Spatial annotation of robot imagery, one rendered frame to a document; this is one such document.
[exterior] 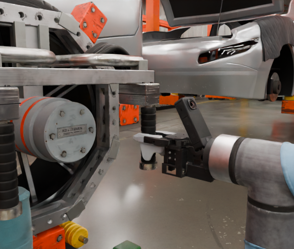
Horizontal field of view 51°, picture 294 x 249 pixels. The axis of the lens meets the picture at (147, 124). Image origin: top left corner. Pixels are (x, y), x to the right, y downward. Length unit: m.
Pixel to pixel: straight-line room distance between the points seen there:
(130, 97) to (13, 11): 0.31
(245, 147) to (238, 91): 2.59
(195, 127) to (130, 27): 1.05
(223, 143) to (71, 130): 0.31
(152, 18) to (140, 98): 4.56
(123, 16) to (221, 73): 1.69
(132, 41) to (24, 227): 1.15
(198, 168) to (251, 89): 2.59
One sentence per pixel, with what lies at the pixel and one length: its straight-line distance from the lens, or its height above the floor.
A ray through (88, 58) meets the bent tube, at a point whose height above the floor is 1.00.
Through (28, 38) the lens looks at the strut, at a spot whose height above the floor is 1.05.
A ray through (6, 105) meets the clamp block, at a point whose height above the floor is 0.92.
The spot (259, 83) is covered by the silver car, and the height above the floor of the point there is 0.90.
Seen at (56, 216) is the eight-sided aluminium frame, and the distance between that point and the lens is 0.87.
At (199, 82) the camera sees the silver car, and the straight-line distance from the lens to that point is 3.15.
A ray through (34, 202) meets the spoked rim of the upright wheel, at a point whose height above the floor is 0.62.
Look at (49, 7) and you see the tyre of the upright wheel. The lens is 0.92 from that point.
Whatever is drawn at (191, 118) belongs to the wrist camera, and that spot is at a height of 0.88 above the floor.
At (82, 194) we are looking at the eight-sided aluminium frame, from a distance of 0.90.
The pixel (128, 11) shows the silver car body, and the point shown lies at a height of 1.28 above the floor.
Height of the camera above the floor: 0.97
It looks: 9 degrees down
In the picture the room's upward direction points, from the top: straight up
